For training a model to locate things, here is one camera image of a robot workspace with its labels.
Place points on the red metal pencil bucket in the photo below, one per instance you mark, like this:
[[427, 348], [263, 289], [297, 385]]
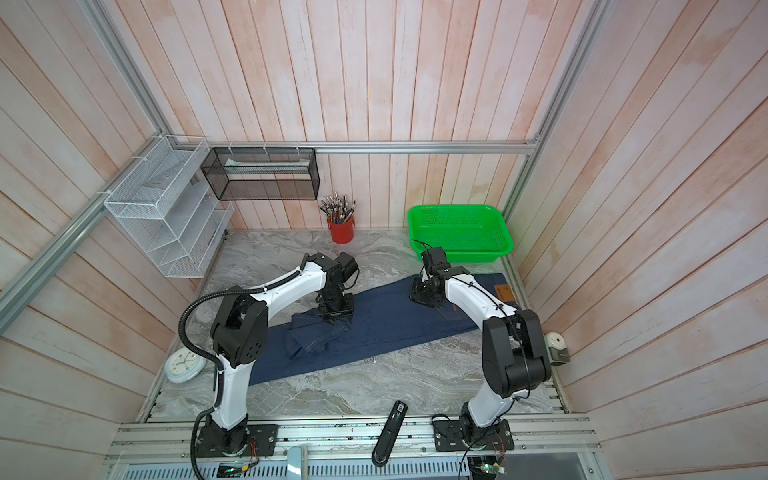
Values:
[[342, 233]]

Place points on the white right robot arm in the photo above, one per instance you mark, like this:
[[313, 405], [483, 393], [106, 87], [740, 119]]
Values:
[[514, 353]]

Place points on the green plastic basket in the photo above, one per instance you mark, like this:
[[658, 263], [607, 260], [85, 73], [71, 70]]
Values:
[[468, 234]]

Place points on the aluminium frame rail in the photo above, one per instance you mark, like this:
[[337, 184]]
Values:
[[34, 277]]

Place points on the white wire mesh shelf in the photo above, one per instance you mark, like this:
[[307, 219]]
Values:
[[167, 207]]

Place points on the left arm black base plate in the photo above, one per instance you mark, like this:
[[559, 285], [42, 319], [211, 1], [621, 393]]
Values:
[[240, 442]]

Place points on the dark blue denim trousers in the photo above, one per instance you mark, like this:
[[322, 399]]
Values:
[[384, 320]]

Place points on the black wire mesh basket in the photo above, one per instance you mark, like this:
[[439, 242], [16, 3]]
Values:
[[262, 173]]

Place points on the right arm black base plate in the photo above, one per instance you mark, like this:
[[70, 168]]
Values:
[[455, 436]]

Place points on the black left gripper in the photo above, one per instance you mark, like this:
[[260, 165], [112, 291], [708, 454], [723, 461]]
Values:
[[347, 310]]

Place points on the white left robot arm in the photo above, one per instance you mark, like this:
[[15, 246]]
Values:
[[239, 332]]

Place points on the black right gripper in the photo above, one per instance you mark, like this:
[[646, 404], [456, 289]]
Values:
[[415, 294]]

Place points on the white round clock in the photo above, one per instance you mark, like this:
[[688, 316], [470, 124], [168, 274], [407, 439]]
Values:
[[183, 365]]

